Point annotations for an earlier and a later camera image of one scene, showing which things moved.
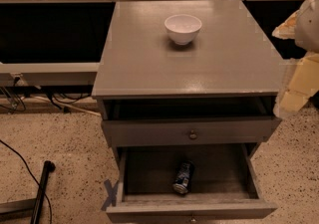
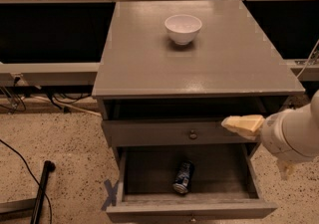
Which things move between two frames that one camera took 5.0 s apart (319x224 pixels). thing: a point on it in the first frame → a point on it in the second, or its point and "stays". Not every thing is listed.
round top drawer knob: [192, 135] stays
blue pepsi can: [183, 178] stays
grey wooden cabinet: [187, 89] stays
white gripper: [308, 26] → [274, 133]
